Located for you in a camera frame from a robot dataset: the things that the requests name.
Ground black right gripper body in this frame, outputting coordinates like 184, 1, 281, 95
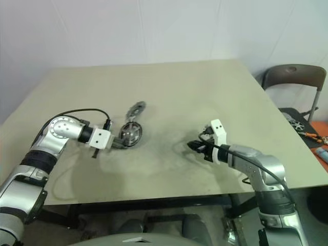
201, 129, 215, 154

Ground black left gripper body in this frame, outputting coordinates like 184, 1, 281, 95
92, 137, 126, 159

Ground silver spoked rotor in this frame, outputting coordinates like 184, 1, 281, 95
120, 122, 141, 146

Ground motor housing with copper windings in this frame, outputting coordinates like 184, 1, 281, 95
118, 121, 144, 149

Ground grey round motor lid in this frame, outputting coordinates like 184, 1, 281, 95
125, 101, 147, 124

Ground spoked wheel on chair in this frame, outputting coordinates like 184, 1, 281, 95
289, 119, 305, 131

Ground dark rounded shape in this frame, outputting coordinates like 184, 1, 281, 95
181, 214, 212, 246
119, 220, 144, 234

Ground grey robot torso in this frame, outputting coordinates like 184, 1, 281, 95
76, 225, 213, 246

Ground dark folding chair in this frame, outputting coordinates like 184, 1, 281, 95
257, 64, 328, 152

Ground orange box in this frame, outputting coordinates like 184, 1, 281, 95
307, 120, 328, 149

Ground blue bottle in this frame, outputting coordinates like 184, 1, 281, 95
315, 147, 328, 162

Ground black round bin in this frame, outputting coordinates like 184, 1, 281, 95
306, 188, 328, 223

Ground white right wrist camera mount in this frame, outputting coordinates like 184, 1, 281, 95
203, 118, 229, 165

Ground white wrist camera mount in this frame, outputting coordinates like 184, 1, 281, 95
89, 128, 115, 150
203, 118, 229, 165

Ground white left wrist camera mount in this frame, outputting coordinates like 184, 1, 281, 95
89, 128, 115, 150

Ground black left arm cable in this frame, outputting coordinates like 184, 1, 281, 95
38, 109, 113, 135

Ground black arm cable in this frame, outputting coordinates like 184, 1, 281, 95
198, 128, 290, 195
38, 109, 113, 135

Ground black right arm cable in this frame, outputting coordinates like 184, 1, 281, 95
198, 128, 290, 195

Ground black table frame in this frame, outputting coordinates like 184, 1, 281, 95
42, 191, 257, 229

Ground rusty metal bracket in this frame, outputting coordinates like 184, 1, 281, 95
221, 216, 247, 246

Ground orange handled pliers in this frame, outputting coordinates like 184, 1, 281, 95
301, 132, 323, 143

